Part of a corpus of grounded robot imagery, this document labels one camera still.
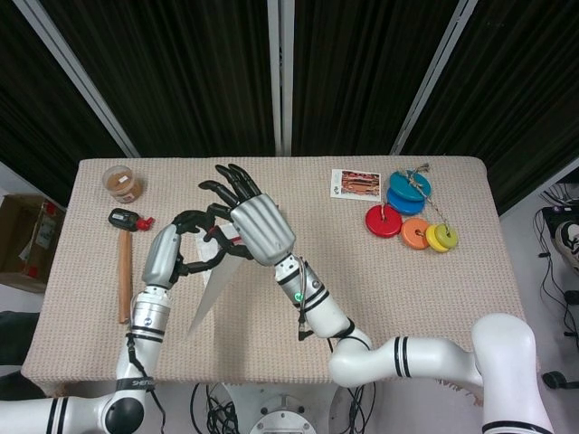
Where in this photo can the teal wooden disc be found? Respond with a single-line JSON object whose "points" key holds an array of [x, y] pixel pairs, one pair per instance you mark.
{"points": [[405, 185]]}

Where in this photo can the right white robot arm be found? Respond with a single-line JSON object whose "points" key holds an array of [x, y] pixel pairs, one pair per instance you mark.
{"points": [[325, 312]]}

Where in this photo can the beige waffle tablecloth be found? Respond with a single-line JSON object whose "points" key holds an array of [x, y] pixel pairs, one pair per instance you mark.
{"points": [[407, 294]]}

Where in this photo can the white metal frame post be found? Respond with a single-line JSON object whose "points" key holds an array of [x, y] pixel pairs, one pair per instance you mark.
{"points": [[280, 68], [77, 72], [434, 72]]}

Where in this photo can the lime green wooden disc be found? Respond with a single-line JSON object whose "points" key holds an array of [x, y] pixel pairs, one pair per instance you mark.
{"points": [[452, 237]]}

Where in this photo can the printed postcard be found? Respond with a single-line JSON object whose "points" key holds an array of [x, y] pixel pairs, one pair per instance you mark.
{"points": [[357, 183]]}

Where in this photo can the clear plastic rubber band jar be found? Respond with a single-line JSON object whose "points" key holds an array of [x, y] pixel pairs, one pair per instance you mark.
{"points": [[122, 185]]}

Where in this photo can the clear mesh zipper pouch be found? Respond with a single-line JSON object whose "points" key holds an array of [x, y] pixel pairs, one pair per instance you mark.
{"points": [[217, 282]]}

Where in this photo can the black white sneaker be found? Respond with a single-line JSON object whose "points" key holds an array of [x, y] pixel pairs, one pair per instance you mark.
{"points": [[570, 244]]}

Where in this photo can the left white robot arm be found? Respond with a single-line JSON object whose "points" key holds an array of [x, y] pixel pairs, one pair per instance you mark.
{"points": [[145, 316]]}

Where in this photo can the small red plastic toy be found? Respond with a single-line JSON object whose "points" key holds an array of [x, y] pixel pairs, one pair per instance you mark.
{"points": [[144, 223]]}

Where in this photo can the black pleated curtain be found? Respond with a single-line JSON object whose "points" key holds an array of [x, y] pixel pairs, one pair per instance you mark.
{"points": [[362, 68], [520, 90], [181, 68], [27, 113]]}

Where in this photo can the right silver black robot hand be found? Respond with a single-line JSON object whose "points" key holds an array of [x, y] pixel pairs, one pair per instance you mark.
{"points": [[262, 226]]}

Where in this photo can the orange wooden disc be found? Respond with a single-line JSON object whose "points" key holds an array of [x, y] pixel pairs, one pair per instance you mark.
{"points": [[411, 237]]}

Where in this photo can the round grey robot base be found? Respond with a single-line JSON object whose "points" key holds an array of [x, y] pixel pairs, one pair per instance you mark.
{"points": [[280, 416]]}

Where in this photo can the blue wooden disc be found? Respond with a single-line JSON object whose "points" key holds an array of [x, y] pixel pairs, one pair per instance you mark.
{"points": [[407, 203]]}

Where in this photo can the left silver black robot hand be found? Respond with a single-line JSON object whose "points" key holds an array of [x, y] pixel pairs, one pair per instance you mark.
{"points": [[160, 257]]}

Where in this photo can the yellow wooden disc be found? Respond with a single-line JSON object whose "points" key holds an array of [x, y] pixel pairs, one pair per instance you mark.
{"points": [[432, 237]]}

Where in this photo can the red wooden disc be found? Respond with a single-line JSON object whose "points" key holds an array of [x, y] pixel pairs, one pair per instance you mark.
{"points": [[377, 223]]}

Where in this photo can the brown cardboard box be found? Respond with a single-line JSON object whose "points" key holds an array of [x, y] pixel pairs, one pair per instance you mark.
{"points": [[22, 226]]}

